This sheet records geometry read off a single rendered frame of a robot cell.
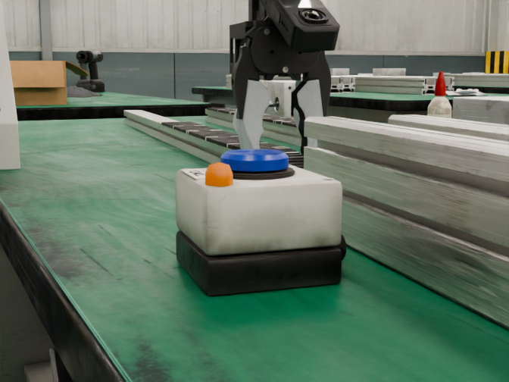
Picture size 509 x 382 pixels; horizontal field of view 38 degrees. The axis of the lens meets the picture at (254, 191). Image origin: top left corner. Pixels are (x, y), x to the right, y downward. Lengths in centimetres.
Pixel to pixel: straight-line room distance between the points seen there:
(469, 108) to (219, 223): 38
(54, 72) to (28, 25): 897
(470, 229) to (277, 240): 10
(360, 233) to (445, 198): 11
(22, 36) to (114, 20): 141
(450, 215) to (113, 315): 18
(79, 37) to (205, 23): 207
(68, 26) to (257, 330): 1134
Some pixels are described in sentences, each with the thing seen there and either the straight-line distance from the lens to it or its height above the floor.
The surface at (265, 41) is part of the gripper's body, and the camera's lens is 75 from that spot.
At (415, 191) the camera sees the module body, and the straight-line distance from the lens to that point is 43.
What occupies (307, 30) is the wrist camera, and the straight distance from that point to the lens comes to 67.
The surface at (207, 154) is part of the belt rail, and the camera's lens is 98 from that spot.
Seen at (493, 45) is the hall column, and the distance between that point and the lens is 889.
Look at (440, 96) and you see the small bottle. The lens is 121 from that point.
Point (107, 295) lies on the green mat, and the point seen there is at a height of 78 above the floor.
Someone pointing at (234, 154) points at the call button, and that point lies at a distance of 42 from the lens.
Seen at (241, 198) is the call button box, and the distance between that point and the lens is 39.
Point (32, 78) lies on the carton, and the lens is 262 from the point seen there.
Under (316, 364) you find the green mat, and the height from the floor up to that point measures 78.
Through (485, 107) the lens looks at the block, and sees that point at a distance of 70.
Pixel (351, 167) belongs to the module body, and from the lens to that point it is 50.
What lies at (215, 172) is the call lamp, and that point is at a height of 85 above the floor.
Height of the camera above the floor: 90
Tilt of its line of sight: 9 degrees down
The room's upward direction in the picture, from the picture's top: straight up
